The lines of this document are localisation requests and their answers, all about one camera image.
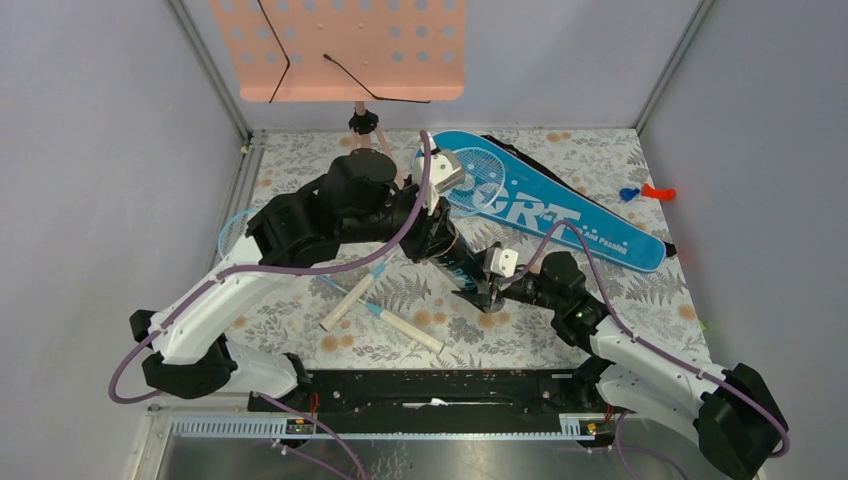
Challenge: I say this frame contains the black shuttlecock tube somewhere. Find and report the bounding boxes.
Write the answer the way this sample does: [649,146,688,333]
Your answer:
[428,237,493,291]

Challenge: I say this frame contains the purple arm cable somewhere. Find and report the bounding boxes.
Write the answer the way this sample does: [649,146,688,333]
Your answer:
[107,130,435,405]
[503,220,791,458]

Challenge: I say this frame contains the light blue racket at left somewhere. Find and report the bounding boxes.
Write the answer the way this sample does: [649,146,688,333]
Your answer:
[216,208,444,354]

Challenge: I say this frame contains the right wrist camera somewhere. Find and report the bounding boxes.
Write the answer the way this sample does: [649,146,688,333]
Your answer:
[482,244,518,278]

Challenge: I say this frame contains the pink tripod stand legs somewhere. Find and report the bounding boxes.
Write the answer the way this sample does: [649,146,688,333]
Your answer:
[348,101,396,163]

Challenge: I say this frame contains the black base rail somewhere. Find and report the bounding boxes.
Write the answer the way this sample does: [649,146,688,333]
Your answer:
[248,369,621,435]

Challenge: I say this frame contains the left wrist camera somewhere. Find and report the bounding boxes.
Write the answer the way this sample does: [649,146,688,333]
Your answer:
[429,150,465,195]

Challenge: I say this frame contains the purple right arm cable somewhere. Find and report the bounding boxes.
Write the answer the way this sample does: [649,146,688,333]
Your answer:
[503,220,791,458]

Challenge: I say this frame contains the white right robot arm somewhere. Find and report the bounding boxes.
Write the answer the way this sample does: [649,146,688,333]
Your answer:
[446,252,788,479]

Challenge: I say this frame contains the pink perforated music stand desk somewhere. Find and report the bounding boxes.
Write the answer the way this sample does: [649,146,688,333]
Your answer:
[208,1,468,103]

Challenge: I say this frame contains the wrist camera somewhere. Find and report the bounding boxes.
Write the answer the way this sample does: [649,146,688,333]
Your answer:
[482,244,518,278]
[429,150,465,195]

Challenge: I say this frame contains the blue clip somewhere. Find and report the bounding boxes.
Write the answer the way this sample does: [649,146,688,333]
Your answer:
[619,188,641,202]

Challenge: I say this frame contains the blue sport racket bag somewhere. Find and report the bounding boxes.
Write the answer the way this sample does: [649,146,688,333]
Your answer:
[433,130,677,273]

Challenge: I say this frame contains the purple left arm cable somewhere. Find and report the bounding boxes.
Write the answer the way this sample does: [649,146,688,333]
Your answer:
[107,130,435,405]

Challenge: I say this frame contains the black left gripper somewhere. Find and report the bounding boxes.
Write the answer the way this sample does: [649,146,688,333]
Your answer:
[342,175,462,265]

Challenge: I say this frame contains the orange clip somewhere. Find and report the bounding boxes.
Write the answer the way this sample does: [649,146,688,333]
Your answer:
[640,184,677,202]

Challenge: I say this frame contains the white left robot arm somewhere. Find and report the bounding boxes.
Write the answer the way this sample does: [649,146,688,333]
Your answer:
[130,148,463,411]

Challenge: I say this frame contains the light blue racket on bag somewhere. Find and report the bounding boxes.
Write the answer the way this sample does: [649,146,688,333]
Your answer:
[319,146,508,333]

